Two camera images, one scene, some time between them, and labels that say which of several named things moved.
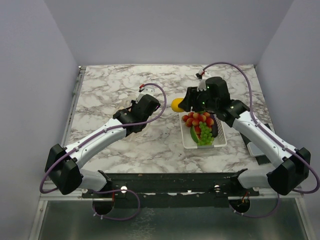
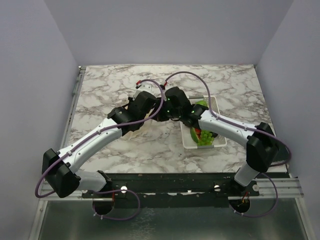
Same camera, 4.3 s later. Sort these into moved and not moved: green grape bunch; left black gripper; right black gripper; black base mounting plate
Moved: right black gripper
Not moved: left black gripper; black base mounting plate; green grape bunch
